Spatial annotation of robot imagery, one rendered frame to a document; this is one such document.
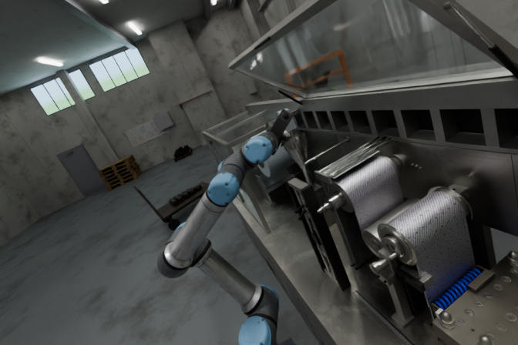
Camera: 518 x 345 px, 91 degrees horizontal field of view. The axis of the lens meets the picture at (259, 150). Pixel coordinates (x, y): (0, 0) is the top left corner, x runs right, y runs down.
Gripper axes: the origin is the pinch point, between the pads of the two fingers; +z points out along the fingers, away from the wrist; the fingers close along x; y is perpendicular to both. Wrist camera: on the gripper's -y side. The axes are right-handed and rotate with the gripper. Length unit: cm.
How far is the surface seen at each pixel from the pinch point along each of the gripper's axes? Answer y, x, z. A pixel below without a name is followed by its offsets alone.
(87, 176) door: 764, -709, 739
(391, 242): 9, 50, -23
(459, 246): 1, 72, -14
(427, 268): 11, 64, -23
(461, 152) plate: -25, 57, -8
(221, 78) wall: 134, -433, 1007
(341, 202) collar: 12.2, 35.4, -5.3
